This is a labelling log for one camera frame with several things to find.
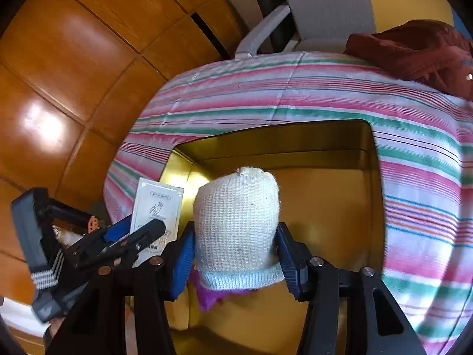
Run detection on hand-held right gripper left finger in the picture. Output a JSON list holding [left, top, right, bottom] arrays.
[[44, 222, 196, 355]]

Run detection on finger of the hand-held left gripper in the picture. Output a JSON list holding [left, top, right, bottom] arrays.
[[67, 214, 134, 259], [75, 219, 166, 269]]

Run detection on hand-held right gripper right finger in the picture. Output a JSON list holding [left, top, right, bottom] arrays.
[[275, 223, 429, 355]]

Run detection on white medicine box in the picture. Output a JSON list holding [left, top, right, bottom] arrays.
[[129, 177, 184, 267]]

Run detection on white sock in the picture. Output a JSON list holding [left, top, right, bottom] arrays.
[[192, 167, 285, 290]]

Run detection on gold tin box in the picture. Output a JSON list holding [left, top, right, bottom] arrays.
[[161, 120, 387, 355]]

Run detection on purple satin pouch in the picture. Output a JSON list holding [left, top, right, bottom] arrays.
[[190, 270, 255, 313]]

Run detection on striped tablecloth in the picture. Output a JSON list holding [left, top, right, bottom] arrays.
[[103, 51, 473, 355]]

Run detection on wooden cabinet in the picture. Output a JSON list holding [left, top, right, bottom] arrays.
[[0, 0, 267, 341]]

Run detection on dark red jacket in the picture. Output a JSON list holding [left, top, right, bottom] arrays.
[[344, 20, 473, 100]]

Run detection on grey yellow blue chair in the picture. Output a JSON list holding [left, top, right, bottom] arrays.
[[234, 0, 455, 60]]

